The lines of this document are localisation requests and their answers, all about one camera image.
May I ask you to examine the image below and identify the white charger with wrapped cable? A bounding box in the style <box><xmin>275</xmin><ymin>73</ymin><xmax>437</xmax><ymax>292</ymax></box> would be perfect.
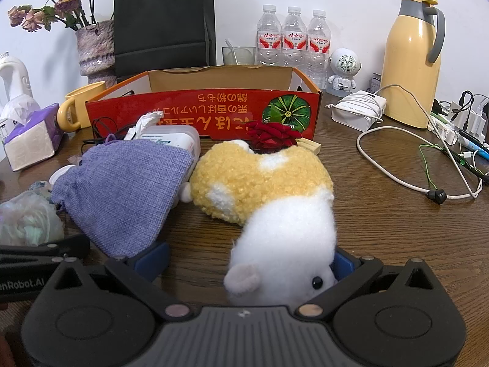
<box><xmin>330</xmin><ymin>91</ymin><xmax>386</xmax><ymax>131</ymax></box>

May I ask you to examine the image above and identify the clear glass cup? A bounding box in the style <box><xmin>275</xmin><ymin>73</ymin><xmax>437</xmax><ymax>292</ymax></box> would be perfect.
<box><xmin>222</xmin><ymin>46</ymin><xmax>257</xmax><ymax>65</ymax></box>

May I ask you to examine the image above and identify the white wet wipes pack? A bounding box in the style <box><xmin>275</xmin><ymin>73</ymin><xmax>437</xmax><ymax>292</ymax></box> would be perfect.
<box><xmin>139</xmin><ymin>125</ymin><xmax>201</xmax><ymax>161</ymax></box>

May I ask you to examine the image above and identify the red cardboard box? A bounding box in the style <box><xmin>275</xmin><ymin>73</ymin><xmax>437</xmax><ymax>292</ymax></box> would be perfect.
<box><xmin>85</xmin><ymin>65</ymin><xmax>322</xmax><ymax>141</ymax></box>

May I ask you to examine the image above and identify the clear plastic bag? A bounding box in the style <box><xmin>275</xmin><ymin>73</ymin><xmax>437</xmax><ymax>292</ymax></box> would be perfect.
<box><xmin>0</xmin><ymin>181</ymin><xmax>65</xmax><ymax>247</ymax></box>

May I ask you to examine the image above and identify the white plastic spoon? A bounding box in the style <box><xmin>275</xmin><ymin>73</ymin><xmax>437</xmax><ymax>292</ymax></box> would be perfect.
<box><xmin>225</xmin><ymin>38</ymin><xmax>239</xmax><ymax>65</ymax></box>

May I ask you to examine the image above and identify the black earphone cable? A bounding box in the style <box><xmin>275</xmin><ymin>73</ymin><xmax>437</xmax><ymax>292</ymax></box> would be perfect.
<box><xmin>82</xmin><ymin>117</ymin><xmax>138</xmax><ymax>145</ymax></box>

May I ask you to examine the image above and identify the beige small block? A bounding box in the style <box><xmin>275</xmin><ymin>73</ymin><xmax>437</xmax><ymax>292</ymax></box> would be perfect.
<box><xmin>298</xmin><ymin>139</ymin><xmax>321</xmax><ymax>155</ymax></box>

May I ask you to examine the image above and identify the purple tissue pack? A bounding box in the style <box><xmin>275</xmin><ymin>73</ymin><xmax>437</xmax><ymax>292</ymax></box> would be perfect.
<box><xmin>3</xmin><ymin>95</ymin><xmax>65</xmax><ymax>172</ymax></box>

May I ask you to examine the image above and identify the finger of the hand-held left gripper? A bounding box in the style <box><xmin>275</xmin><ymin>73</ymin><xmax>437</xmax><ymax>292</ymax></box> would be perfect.
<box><xmin>0</xmin><ymin>235</ymin><xmax>90</xmax><ymax>262</ymax></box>

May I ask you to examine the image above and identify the yellow mug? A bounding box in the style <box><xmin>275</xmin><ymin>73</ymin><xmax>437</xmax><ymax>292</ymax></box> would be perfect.
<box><xmin>57</xmin><ymin>81</ymin><xmax>107</xmax><ymax>132</ymax></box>

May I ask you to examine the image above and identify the green cable with black clip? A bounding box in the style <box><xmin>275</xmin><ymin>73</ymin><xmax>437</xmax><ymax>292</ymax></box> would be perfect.
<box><xmin>418</xmin><ymin>143</ymin><xmax>451</xmax><ymax>204</ymax></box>

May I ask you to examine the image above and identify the yellow white plush hamster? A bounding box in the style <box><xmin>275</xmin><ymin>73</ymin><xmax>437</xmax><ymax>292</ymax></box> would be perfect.
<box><xmin>179</xmin><ymin>139</ymin><xmax>339</xmax><ymax>306</ymax></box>

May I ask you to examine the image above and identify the black paper bag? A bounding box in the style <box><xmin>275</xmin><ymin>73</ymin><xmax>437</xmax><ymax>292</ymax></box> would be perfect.
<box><xmin>113</xmin><ymin>0</ymin><xmax>216</xmax><ymax>79</ymax></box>

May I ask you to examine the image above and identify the clear water bottle red label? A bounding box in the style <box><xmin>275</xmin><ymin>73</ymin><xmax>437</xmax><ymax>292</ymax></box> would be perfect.
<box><xmin>306</xmin><ymin>9</ymin><xmax>331</xmax><ymax>85</ymax></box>
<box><xmin>282</xmin><ymin>6</ymin><xmax>308</xmax><ymax>70</ymax></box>
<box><xmin>255</xmin><ymin>5</ymin><xmax>284</xmax><ymax>66</ymax></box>

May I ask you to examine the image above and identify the blue pen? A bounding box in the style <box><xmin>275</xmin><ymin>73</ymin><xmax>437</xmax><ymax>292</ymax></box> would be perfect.
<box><xmin>458</xmin><ymin>130</ymin><xmax>489</xmax><ymax>159</ymax></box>

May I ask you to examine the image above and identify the black pen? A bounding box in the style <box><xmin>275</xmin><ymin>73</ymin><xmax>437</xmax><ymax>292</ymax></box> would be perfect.
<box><xmin>445</xmin><ymin>149</ymin><xmax>489</xmax><ymax>182</ymax></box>

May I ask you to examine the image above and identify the red rose flower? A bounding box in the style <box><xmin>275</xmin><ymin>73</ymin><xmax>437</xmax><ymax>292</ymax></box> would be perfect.
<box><xmin>246</xmin><ymin>120</ymin><xmax>302</xmax><ymax>150</ymax></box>

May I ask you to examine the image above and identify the white robot speaker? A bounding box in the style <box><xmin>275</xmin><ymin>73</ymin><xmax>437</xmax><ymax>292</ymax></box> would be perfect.
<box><xmin>326</xmin><ymin>48</ymin><xmax>363</xmax><ymax>94</ymax></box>

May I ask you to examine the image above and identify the white tissue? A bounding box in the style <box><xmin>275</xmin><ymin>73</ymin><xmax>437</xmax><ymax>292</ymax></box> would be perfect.
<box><xmin>124</xmin><ymin>111</ymin><xmax>165</xmax><ymax>140</ymax></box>

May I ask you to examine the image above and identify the yellow thermos jug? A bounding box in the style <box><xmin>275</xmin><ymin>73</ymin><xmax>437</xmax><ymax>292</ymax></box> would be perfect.
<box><xmin>381</xmin><ymin>0</ymin><xmax>446</xmax><ymax>130</ymax></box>

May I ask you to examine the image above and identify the purple ceramic vase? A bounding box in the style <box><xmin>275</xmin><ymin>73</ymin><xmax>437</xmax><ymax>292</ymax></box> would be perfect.
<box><xmin>75</xmin><ymin>20</ymin><xmax>117</xmax><ymax>87</ymax></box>

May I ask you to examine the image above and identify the purple cloth pouch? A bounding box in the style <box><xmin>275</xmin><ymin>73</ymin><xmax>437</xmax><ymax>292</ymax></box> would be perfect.
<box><xmin>50</xmin><ymin>135</ymin><xmax>197</xmax><ymax>258</ymax></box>

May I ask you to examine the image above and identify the white detergent bottle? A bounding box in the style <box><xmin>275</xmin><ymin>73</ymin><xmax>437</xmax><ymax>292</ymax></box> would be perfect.
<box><xmin>0</xmin><ymin>51</ymin><xmax>33</xmax><ymax>138</ymax></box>

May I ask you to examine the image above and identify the white power strip with plugs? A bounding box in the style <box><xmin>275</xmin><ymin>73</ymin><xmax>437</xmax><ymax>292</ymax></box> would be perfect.
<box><xmin>430</xmin><ymin>99</ymin><xmax>489</xmax><ymax>146</ymax></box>

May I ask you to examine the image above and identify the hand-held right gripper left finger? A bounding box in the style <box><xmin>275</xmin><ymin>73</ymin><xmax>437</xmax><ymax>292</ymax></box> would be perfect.
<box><xmin>50</xmin><ymin>242</ymin><xmax>192</xmax><ymax>322</ymax></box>

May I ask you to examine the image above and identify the long white cable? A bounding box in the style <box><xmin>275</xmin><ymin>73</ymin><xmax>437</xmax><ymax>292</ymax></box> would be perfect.
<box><xmin>356</xmin><ymin>83</ymin><xmax>484</xmax><ymax>200</ymax></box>

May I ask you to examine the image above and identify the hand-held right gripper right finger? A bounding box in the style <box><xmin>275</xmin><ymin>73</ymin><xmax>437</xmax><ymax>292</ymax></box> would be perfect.
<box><xmin>295</xmin><ymin>247</ymin><xmax>436</xmax><ymax>319</ymax></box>

